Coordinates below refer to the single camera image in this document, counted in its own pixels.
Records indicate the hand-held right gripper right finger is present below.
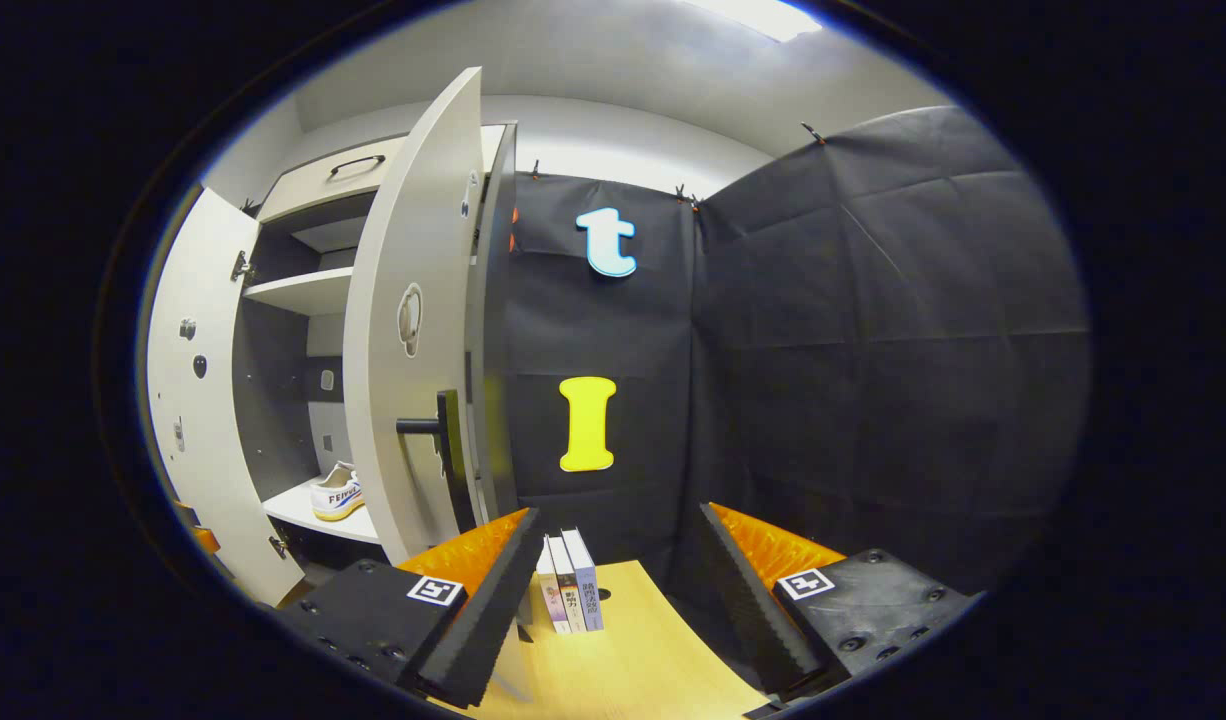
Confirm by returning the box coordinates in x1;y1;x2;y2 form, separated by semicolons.
698;502;984;701

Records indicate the white shoe cabinet door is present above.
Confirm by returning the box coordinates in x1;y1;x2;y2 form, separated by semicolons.
145;185;306;608
343;65;486;566

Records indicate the white canvas shoe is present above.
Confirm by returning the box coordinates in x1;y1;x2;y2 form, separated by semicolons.
308;460;367;524

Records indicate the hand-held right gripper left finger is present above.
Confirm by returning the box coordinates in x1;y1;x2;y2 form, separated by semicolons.
273;507;546;709

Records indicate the dark spine book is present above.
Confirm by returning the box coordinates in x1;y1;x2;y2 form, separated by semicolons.
547;535;590;634

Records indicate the black backdrop cloth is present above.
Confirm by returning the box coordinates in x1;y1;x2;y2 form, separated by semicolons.
483;105;1092;601

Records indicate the grey blue book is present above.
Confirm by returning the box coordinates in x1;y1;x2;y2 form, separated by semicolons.
561;527;606;632

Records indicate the white cabinet drawer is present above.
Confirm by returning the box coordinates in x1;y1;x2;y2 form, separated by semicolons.
256;125;509;226

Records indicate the white purple book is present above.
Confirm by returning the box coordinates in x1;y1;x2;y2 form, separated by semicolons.
535;540;574;636

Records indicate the white shoe cabinet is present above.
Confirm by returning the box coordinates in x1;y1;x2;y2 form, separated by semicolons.
231;122;521;573

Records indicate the ceiling light panel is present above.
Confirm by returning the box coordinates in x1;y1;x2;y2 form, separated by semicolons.
683;0;824;43

